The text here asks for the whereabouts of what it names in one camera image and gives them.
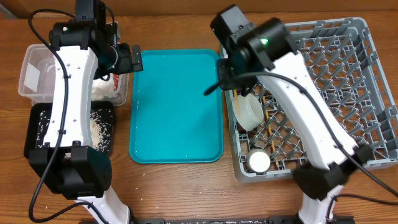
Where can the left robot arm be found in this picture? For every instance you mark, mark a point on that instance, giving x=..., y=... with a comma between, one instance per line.
x=85, y=48

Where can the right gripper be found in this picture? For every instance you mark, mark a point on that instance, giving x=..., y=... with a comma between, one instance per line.
x=227, y=81

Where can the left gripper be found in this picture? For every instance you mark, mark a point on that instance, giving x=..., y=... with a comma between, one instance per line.
x=125, y=64

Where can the white napkin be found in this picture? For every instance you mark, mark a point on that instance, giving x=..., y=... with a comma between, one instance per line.
x=102, y=89

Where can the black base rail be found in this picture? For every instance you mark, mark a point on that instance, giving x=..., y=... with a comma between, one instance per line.
x=270, y=220

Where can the red snack wrapper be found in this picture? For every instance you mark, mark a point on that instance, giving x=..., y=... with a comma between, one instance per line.
x=116, y=81

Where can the black plastic tray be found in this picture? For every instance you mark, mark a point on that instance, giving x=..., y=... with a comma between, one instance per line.
x=35, y=116

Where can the wooden chopstick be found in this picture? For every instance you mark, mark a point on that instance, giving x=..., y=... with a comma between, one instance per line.
x=270, y=133
x=236, y=103

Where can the grey dishwasher rack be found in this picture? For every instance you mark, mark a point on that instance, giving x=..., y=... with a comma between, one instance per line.
x=341, y=58

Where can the clear plastic bin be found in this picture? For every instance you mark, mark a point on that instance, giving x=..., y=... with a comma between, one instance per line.
x=37, y=78

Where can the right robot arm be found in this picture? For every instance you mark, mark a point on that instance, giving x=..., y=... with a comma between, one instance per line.
x=269, y=55

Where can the small white cup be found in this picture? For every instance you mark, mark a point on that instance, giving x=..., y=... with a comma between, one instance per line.
x=258, y=161

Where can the pale green shallow bowl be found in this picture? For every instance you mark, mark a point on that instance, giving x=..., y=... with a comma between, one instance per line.
x=251, y=113

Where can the spilled rice pile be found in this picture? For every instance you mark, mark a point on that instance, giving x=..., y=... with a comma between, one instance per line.
x=102, y=127

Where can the teal serving tray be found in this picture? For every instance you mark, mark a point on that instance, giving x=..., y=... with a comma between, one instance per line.
x=172, y=122

